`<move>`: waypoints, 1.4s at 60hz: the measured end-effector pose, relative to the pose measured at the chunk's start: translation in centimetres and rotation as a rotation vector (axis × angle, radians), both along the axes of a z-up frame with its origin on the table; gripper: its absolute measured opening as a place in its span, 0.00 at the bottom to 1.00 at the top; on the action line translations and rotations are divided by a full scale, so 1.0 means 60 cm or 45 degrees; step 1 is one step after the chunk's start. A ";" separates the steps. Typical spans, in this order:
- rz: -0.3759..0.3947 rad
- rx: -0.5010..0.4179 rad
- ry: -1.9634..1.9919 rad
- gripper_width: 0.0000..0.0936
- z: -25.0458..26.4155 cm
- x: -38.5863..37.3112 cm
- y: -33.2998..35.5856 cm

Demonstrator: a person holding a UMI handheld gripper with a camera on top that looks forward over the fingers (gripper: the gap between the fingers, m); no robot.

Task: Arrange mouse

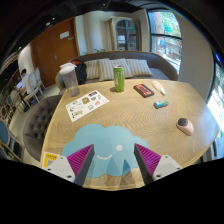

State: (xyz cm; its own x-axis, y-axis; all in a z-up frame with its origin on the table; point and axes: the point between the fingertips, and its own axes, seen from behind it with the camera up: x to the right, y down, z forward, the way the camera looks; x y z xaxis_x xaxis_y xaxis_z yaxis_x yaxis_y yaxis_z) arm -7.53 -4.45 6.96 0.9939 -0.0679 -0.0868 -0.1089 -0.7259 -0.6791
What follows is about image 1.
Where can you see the small teal green tube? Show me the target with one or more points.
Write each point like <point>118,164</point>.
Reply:
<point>160,104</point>

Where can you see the white chair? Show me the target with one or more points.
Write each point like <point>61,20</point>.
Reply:
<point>32,88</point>

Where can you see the striped cushion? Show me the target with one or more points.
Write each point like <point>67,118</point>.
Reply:
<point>139,67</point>
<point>115,62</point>
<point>97,69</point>

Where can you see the wooden door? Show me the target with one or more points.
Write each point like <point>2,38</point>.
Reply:
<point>54,47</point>

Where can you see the middle striped cushion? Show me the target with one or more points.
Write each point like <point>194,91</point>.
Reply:
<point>115,62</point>

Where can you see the green drink can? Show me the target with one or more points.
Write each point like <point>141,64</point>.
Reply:
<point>119,78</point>

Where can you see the yellow sticker label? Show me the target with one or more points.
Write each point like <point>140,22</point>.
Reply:
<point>48,158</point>

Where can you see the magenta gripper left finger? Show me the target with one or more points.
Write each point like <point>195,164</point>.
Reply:
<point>73,168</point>

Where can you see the left striped cushion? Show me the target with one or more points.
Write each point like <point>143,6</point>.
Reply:
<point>97,69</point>

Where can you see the grey glass-door cabinet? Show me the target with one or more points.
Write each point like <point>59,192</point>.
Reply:
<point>125,34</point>

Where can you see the white sticker sheet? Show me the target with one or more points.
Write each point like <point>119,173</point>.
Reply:
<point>85,104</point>

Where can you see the blue chair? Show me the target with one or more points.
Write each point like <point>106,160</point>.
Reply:
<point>10,149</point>

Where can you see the grey curved sofa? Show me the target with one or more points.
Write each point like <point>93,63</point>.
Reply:
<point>160,68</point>

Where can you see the right striped cushion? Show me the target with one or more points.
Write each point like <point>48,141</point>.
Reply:
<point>139,67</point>

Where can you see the grey tufted armchair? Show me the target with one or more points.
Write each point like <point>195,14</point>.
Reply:
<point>37,124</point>

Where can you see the black and red box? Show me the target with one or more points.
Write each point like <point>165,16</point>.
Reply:
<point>143,90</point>

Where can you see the black backpack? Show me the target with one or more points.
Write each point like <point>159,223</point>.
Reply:
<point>80,69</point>

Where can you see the seated person in white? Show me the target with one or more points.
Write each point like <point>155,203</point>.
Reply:
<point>25,88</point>

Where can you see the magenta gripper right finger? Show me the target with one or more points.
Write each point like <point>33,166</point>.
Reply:
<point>154,166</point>

